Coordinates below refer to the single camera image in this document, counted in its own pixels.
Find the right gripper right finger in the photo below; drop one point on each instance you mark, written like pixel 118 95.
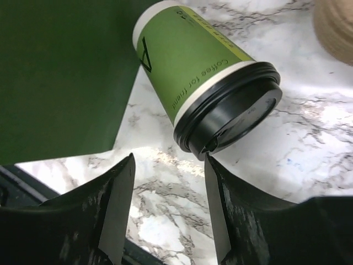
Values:
pixel 251 226

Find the brown paper bag green side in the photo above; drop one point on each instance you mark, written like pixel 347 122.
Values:
pixel 67 69

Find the single black plastic lid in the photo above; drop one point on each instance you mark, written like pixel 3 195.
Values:
pixel 229 109

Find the single green paper cup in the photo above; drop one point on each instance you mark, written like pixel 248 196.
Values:
pixel 183 55

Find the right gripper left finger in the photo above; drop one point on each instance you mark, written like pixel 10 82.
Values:
pixel 86 225

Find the rear brown pulp cup carrier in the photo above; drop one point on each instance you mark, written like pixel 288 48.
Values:
pixel 332 22

